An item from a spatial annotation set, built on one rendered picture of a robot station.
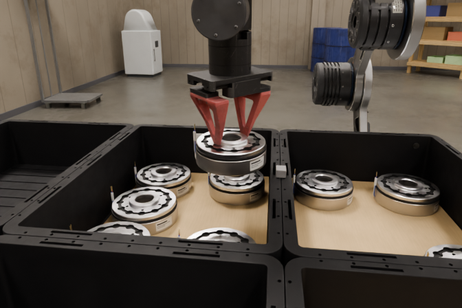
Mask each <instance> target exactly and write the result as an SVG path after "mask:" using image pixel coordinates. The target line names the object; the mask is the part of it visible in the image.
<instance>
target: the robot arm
mask: <svg viewBox="0 0 462 308"><path fill-rule="evenodd" d="M191 16H192V21H193V23H194V25H195V27H196V28H197V30H198V31H199V32H200V33H201V34H202V35H203V36H204V37H206V38H207V39H208V57H209V70H206V71H196V72H191V73H187V79H188V84H190V85H197V83H202V85H200V86H195V87H190V97H191V98H192V101H193V102H194V104H195V105H196V107H197V109H198V110H199V112H200V114H201V116H202V117H203V119H204V121H205V123H206V126H207V127H208V130H209V133H210V136H211V138H212V141H213V143H215V144H216V145H218V146H219V145H221V141H222V137H223V131H224V126H225V123H226V116H227V112H228V105H229V100H227V99H225V98H222V97H219V92H218V91H216V90H218V89H222V96H225V97H227V98H234V103H235V107H236V114H237V119H238V123H239V128H240V132H241V133H243V134H245V135H246V136H247V137H248V136H249V134H250V131H251V130H252V127H253V125H254V123H255V121H256V119H257V117H258V116H259V113H260V112H261V110H262V109H263V107H264V106H265V103H266V102H267V100H268V99H269V97H270V92H271V86H269V85H265V84H262V83H261V81H264V80H269V81H272V71H271V70H267V69H262V68H258V67H253V66H252V31H249V30H251V29H252V0H193V1H192V6H191ZM245 98H248V99H250V100H253V105H252V108H251V111H250V114H249V117H248V119H247V122H246V124H245ZM210 109H211V110H212V112H213V116H214V123H215V126H214V123H213V120H212V116H211V113H210Z"/></svg>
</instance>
